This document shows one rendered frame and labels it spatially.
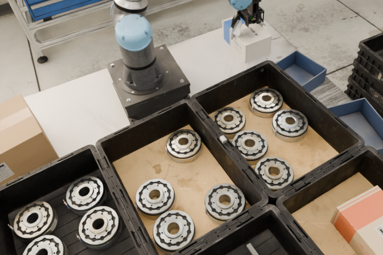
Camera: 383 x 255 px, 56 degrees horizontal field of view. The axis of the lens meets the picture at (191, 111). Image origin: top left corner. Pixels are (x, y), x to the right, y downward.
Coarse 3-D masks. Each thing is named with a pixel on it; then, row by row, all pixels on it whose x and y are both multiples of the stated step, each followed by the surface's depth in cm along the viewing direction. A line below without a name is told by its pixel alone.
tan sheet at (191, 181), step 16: (160, 144) 109; (128, 160) 107; (144, 160) 106; (160, 160) 106; (208, 160) 104; (128, 176) 103; (144, 176) 102; (160, 176) 102; (176, 176) 101; (192, 176) 101; (208, 176) 100; (224, 176) 100; (128, 192) 99; (176, 192) 98; (192, 192) 98; (176, 208) 95; (192, 208) 95; (144, 224) 93; (208, 224) 91
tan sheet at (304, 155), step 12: (240, 108) 116; (288, 108) 114; (252, 120) 112; (264, 120) 112; (264, 132) 109; (312, 132) 107; (276, 144) 106; (288, 144) 105; (300, 144) 105; (312, 144) 104; (324, 144) 104; (276, 156) 103; (288, 156) 102; (300, 156) 102; (312, 156) 102; (324, 156) 101; (300, 168) 99; (312, 168) 99
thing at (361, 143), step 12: (240, 72) 112; (216, 84) 110; (192, 96) 108; (312, 96) 103; (324, 108) 100; (336, 120) 97; (348, 132) 94; (228, 144) 95; (360, 144) 91; (240, 156) 92; (336, 156) 89; (252, 168) 89; (324, 168) 87; (300, 180) 86; (276, 192) 84
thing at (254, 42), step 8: (224, 24) 155; (256, 24) 151; (224, 32) 158; (248, 32) 148; (256, 32) 148; (264, 32) 147; (232, 40) 153; (240, 40) 146; (248, 40) 145; (256, 40) 144; (264, 40) 145; (240, 48) 149; (248, 48) 145; (256, 48) 146; (264, 48) 148; (240, 56) 152; (248, 56) 148; (256, 56) 150
